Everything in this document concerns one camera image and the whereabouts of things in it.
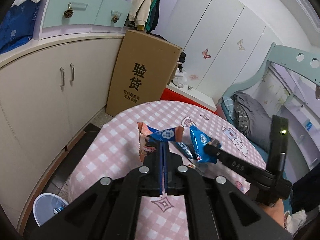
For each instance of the mint drawer unit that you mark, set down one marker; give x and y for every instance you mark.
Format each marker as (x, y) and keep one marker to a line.
(64, 17)

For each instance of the cream hanging jacket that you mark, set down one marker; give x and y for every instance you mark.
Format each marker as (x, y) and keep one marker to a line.
(139, 13)

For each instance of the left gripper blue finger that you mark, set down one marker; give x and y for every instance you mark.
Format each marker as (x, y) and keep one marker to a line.
(166, 170)
(160, 166)

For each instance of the grey folded blanket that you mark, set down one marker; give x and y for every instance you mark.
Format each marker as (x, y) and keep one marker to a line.
(252, 120)

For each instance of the brown cardboard box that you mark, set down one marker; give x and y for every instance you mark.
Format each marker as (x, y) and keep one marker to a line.
(144, 65)

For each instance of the mint bunk bed frame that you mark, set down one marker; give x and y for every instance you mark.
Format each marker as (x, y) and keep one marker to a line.
(284, 72)

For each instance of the orange blue snack wrapper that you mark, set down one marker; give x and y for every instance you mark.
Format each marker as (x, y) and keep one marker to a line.
(150, 137)

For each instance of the pink butterfly sticker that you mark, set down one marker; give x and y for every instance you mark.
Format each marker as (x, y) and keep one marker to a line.
(205, 54)

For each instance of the light blue trash bin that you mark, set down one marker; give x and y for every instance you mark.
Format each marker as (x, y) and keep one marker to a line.
(46, 206)

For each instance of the blue tissue pack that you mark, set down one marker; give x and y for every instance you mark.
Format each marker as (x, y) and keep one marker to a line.
(17, 27)

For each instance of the white low platform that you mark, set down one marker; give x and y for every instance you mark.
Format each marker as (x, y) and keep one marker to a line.
(191, 96)

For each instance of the white plastic bag on floor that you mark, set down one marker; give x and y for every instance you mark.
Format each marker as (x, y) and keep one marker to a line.
(180, 78)

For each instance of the blue white snack wrapper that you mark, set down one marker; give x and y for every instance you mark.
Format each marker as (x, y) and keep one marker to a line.
(202, 148)

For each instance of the white low cabinet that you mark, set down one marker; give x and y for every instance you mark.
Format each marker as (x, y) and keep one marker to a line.
(49, 93)

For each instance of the white wardrobe doors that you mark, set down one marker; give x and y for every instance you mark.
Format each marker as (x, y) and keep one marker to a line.
(236, 38)

